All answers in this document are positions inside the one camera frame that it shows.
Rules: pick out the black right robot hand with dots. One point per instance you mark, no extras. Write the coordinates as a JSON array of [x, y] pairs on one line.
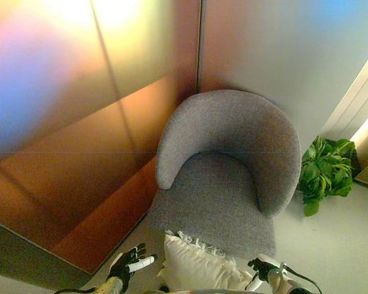
[[260, 269]]

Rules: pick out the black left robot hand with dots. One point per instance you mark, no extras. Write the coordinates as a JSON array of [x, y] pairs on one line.
[[125, 266]]

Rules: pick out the white fringed pillow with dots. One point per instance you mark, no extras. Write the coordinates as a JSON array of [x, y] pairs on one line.
[[190, 266]]

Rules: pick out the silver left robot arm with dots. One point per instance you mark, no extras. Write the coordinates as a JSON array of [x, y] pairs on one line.
[[108, 286]]

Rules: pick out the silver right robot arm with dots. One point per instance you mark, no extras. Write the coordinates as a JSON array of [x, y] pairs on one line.
[[286, 281]]

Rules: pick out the grey fabric tub armchair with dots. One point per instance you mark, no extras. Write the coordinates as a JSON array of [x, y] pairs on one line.
[[233, 171]]

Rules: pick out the green leafy plant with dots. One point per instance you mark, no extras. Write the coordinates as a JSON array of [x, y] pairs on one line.
[[326, 174]]

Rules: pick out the brown wooden cabinet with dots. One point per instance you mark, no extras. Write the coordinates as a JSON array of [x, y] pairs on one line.
[[64, 147]]

